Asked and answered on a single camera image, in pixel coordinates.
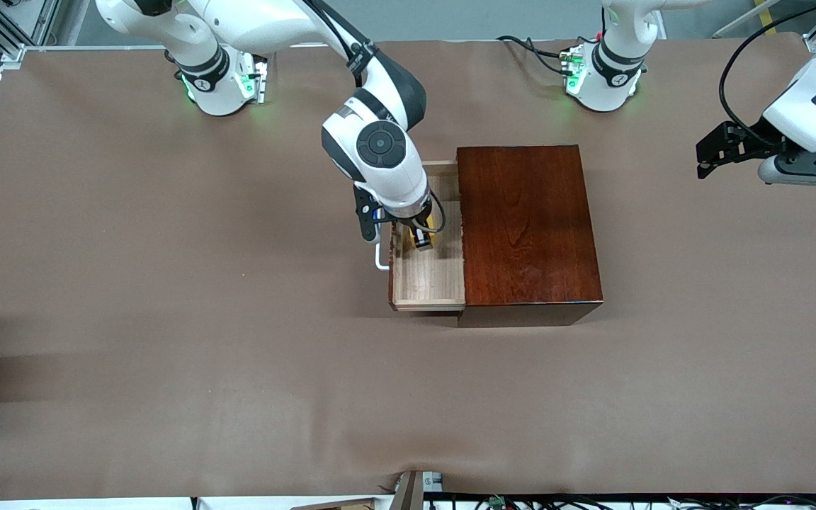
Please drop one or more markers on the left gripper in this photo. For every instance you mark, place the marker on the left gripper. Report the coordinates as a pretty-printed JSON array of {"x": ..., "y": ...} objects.
[{"x": 746, "y": 140}]

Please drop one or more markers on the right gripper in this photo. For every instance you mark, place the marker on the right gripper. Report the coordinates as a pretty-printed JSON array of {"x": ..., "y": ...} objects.
[{"x": 418, "y": 231}]

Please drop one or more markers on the light wood drawer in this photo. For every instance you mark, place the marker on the light wood drawer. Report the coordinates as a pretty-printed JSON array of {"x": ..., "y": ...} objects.
[{"x": 429, "y": 283}]

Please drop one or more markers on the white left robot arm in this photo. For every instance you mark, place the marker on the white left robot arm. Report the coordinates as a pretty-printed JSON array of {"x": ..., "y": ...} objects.
[{"x": 610, "y": 78}]

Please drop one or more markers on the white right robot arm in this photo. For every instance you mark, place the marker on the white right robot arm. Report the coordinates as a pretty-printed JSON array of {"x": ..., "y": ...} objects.
[{"x": 380, "y": 149}]

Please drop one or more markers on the dark wooden cabinet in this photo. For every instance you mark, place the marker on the dark wooden cabinet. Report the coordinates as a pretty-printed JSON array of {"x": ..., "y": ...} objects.
[{"x": 528, "y": 227}]

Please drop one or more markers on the yellow tape strip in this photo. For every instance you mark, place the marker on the yellow tape strip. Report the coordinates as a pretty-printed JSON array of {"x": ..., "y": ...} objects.
[{"x": 767, "y": 18}]

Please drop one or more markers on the brown table cover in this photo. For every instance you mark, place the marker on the brown table cover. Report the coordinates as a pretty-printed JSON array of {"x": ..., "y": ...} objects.
[{"x": 309, "y": 389}]

